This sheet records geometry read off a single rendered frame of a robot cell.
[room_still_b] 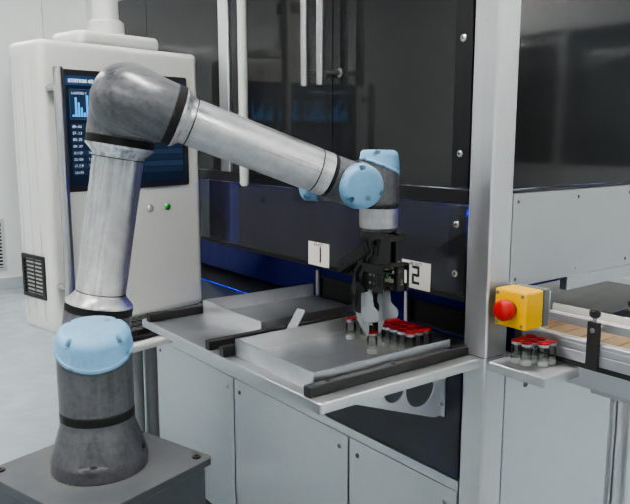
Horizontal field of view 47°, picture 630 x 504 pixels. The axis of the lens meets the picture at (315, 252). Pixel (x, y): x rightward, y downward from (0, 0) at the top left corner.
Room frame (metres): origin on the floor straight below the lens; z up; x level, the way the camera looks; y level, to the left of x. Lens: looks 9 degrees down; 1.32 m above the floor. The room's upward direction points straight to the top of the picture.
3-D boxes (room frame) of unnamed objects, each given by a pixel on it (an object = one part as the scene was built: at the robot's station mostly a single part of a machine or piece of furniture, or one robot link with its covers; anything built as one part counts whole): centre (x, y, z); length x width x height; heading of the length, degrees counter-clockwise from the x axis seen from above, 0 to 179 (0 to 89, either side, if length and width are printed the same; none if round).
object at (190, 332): (1.55, 0.01, 0.87); 0.70 x 0.48 x 0.02; 37
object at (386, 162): (1.38, -0.12, 1.23); 0.09 x 0.08 x 0.11; 108
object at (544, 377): (1.34, -0.43, 0.87); 0.14 x 0.13 x 0.02; 127
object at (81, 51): (2.04, 0.58, 1.19); 0.50 x 0.19 x 0.78; 139
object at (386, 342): (1.45, -0.14, 0.90); 0.18 x 0.02 x 0.05; 37
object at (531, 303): (1.33, -0.39, 1.00); 0.08 x 0.07 x 0.07; 127
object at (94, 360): (1.10, 0.35, 0.96); 0.13 x 0.12 x 0.14; 18
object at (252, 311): (1.72, 0.06, 0.90); 0.34 x 0.26 x 0.04; 127
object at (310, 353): (1.38, -0.05, 0.90); 0.34 x 0.26 x 0.04; 127
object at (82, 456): (1.09, 0.35, 0.84); 0.15 x 0.15 x 0.10
